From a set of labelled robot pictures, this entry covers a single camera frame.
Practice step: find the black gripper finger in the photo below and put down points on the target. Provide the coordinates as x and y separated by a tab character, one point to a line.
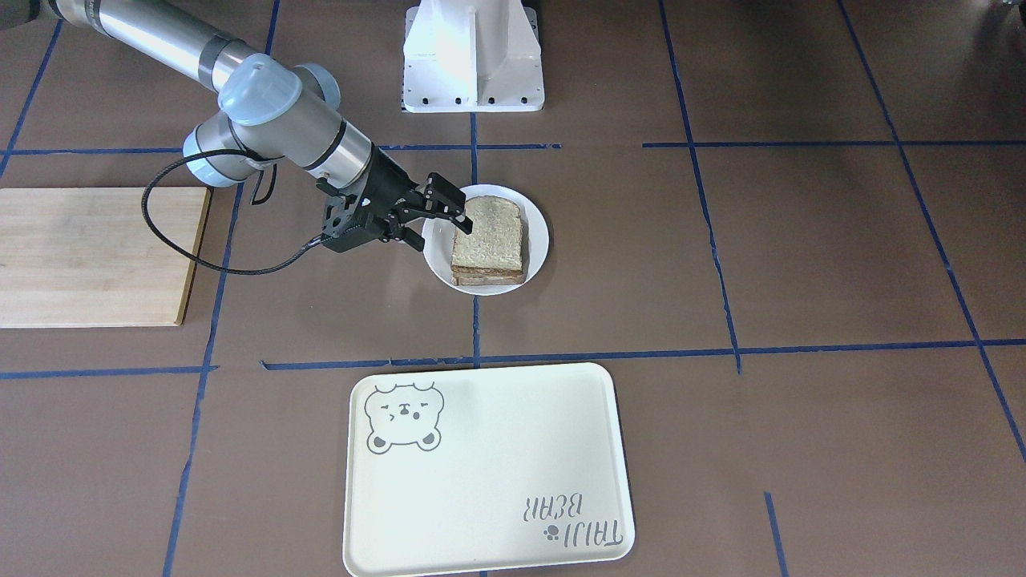
438	198
401	233

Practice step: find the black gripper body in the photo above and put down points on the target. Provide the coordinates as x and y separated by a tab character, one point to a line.
390	183

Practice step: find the white round plate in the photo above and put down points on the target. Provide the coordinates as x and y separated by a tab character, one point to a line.
439	237

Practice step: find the brown bread slice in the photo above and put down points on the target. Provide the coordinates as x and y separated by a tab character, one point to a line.
493	253

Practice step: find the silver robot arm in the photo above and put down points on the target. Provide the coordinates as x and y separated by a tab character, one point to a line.
269	113

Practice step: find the cream bear serving tray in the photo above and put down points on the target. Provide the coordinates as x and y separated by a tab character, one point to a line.
492	469

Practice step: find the wooden cutting board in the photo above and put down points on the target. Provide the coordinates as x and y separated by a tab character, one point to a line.
84	258

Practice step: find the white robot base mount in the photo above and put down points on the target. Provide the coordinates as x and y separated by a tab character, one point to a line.
472	57

